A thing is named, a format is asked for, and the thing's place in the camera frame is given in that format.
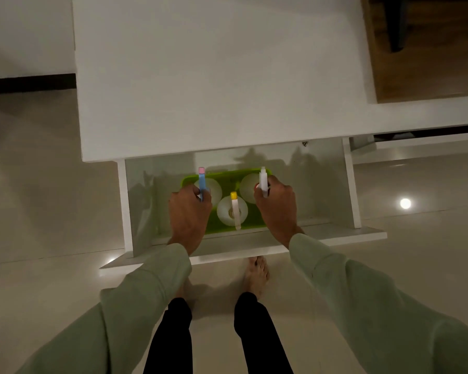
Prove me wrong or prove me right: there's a person's left hand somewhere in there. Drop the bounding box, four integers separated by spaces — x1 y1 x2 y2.
168 185 213 256

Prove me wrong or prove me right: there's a person's right hand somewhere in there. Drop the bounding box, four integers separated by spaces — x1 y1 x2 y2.
253 175 305 249

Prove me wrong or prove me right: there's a person's left forearm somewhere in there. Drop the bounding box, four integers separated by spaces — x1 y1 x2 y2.
17 243 193 374

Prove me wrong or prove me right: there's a person's right forearm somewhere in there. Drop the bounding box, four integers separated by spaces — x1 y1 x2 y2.
288 233 468 374

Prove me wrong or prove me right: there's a white round cup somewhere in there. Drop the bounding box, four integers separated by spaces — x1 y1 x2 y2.
239 173 272 205
217 195 249 227
194 178 223 207

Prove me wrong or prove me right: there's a green plastic tray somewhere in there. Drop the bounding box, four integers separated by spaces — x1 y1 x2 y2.
180 168 274 235

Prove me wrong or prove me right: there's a white marker with yellow cap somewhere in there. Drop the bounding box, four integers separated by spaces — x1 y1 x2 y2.
230 192 243 231

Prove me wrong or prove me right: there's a white open drawer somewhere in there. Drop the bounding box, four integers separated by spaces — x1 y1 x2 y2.
99 138 388 269

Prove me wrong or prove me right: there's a person's right foot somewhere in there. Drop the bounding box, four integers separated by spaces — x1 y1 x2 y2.
241 256 271 301

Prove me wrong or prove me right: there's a white cabinet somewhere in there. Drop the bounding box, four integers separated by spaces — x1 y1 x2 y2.
71 0 468 163

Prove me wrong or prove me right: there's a person's right leg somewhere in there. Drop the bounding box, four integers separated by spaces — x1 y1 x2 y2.
233 292 294 374

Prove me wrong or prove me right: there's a person's leg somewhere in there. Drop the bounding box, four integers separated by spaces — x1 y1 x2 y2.
233 292 294 374
143 298 194 374

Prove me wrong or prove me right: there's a person's left leg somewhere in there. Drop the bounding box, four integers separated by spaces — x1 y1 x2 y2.
143 298 194 374

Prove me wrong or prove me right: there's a dark furniture leg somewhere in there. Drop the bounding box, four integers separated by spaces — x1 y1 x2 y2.
384 0 409 53

